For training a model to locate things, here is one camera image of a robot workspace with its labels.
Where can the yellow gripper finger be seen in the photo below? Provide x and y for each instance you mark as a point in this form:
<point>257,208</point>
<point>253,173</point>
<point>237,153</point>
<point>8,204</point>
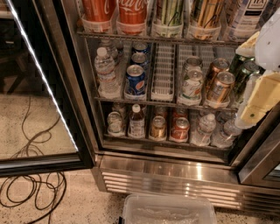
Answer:
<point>262,97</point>
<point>247,49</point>

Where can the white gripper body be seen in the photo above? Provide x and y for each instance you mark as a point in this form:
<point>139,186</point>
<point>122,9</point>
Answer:
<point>269,48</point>

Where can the rear green can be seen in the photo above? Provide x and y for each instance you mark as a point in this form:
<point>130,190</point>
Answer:
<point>237,62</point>

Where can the middle green can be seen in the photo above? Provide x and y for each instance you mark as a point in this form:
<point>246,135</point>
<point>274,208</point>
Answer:
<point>249,67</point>

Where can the white blue tall can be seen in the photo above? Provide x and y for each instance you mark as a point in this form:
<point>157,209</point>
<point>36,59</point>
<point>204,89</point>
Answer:
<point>244,14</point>

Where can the rear copper can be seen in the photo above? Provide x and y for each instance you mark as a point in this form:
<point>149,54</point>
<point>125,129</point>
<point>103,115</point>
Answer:
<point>218,65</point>

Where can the copper can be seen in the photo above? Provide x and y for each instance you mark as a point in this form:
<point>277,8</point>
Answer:
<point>221,87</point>
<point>218,65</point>

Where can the front copper can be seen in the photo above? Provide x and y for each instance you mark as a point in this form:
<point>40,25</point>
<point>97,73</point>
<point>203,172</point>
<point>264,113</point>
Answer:
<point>221,87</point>

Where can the gold striped tall can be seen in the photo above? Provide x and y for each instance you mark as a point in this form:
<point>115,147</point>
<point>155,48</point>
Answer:
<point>206,13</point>

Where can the rear silver can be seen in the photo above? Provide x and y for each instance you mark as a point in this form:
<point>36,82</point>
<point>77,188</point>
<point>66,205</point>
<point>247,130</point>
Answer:
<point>192,62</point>

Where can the right water bottle bottom shelf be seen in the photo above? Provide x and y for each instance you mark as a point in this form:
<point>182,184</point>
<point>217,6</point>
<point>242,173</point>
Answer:
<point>224,136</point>

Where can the water bottle shelf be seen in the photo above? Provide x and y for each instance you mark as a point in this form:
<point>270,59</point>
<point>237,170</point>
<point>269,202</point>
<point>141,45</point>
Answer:
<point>203,130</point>
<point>105,68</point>
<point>224,136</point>
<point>111,49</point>

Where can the front white green can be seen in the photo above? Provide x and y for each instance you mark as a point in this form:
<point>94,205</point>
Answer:
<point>192,81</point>

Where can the left water bottle bottom shelf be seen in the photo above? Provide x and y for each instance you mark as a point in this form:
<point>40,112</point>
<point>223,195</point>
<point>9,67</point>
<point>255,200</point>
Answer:
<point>203,130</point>

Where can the green striped tall can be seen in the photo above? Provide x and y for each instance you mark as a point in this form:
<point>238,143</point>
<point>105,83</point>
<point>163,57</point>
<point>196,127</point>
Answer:
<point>169,12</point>

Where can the stainless steel fridge body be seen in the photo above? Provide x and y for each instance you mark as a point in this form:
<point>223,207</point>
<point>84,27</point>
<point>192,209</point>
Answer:
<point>127,165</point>

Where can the red can bottom shelf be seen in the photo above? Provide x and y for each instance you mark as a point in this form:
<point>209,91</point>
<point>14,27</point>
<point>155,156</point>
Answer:
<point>179,130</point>

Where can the blue pepsi can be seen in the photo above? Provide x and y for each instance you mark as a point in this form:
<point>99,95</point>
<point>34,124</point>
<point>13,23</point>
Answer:
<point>139,58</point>
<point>141,47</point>
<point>135,80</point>

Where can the rear blue pepsi can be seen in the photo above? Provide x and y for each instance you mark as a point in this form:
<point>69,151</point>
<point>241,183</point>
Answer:
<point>141,47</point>

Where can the gold can bottom shelf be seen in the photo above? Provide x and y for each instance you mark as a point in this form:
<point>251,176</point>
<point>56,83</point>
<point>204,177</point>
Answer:
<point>158,127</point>

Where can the front blue pepsi can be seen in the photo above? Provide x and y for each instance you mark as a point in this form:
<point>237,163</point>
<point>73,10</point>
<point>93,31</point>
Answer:
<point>135,80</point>

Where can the right red coca-cola can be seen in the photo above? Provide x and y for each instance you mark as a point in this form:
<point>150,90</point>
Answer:
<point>132,12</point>

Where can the red coca-cola can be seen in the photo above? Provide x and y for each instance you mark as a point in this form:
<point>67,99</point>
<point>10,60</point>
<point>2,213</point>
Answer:
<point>132,12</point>
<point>98,10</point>

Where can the rear water bottle middle shelf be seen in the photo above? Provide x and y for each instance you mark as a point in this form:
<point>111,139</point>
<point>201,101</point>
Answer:
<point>111,49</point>

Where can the front water bottle middle shelf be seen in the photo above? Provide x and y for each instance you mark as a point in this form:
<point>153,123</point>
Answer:
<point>105,68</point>

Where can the silver can bottom shelf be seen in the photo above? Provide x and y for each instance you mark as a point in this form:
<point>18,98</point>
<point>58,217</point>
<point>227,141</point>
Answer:
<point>115,124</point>

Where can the left red coca-cola can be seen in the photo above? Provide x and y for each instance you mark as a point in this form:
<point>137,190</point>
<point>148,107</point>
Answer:
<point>98,10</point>

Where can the open glass fridge door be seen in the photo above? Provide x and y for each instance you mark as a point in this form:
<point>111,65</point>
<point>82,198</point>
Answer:
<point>39,129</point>

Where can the brown tea bottle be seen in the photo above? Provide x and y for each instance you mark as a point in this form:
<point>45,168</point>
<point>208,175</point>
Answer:
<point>136,122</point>

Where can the clear plastic bin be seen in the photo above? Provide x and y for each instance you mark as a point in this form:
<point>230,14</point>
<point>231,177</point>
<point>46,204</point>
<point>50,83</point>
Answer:
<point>155,209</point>

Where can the right fridge door frame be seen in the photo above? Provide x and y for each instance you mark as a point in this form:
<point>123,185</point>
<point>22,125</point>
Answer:
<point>258,161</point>

